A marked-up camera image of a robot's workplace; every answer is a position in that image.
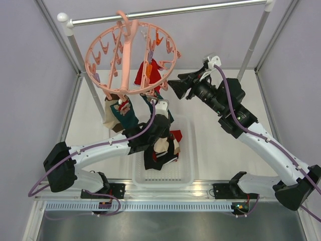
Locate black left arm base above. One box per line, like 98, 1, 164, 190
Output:
80, 172, 125, 199

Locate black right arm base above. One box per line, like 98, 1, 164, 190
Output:
212, 171, 258, 200

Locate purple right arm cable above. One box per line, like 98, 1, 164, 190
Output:
213, 64, 321, 223

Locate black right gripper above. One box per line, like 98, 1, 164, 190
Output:
168, 66, 225, 115

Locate white slotted cable duct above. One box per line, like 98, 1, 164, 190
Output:
45, 201, 234, 212

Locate cream brown sock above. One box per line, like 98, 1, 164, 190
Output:
153, 137, 181, 155
103, 98, 123, 133

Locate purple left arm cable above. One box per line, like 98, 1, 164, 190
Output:
27, 99, 156, 198

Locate white plastic basket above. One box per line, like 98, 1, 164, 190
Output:
130, 114, 195, 189

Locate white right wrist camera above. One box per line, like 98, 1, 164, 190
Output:
200, 53, 221, 80

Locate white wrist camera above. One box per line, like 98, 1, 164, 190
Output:
200, 53, 221, 80
151, 99, 169, 119

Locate red sock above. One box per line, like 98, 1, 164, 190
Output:
134, 59, 162, 85
170, 130, 183, 162

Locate white metal drying rack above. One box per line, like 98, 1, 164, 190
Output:
57, 1, 275, 120

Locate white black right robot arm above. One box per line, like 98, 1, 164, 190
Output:
168, 66, 320, 211

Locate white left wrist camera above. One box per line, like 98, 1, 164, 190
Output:
151, 99, 169, 119

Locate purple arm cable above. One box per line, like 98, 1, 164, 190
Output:
213, 64, 321, 223
27, 99, 156, 198

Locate pink round clip hanger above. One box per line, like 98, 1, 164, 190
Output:
85, 11, 181, 101

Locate black sock white stripes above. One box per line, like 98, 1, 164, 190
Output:
156, 139, 179, 165

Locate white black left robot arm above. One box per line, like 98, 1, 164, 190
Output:
44, 114, 171, 198

